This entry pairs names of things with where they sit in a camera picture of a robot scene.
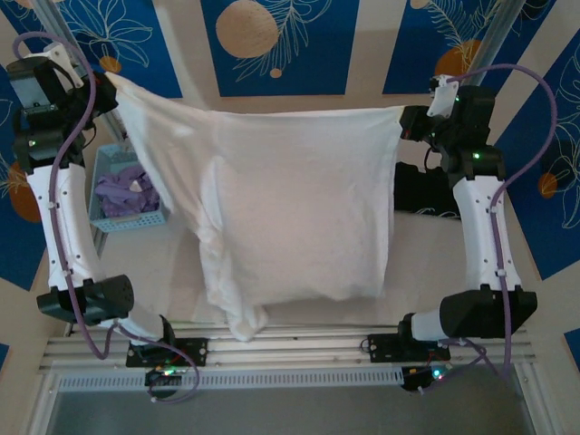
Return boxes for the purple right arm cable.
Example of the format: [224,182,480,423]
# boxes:
[420,63,557,395]

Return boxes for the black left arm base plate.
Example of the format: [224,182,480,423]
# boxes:
[125,337,209,368]

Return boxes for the light blue plastic basket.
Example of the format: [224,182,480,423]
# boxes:
[88,144,171,235]

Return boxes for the black folded t-shirt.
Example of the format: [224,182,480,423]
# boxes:
[393,160,461,218]

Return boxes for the aluminium frame post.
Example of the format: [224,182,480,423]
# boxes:
[31,0,128,141]
[470,0,522,87]

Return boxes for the aluminium mounting rail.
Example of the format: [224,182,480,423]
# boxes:
[38,324,540,375]

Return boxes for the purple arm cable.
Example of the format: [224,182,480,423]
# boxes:
[420,63,557,395]
[12,32,200,404]

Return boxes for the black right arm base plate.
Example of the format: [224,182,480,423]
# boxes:
[367,333,452,363]

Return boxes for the small black circuit board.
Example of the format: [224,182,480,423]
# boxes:
[401,364,450,394]
[144,367,182,390]

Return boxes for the white slotted cable duct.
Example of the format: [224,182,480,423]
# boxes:
[53,366,404,393]

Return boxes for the white t-shirt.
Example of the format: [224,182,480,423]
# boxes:
[106,72,407,343]

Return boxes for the purple crumpled cloth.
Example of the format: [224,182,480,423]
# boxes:
[93,165,162,218]

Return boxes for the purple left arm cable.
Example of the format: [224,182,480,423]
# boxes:
[12,32,200,404]

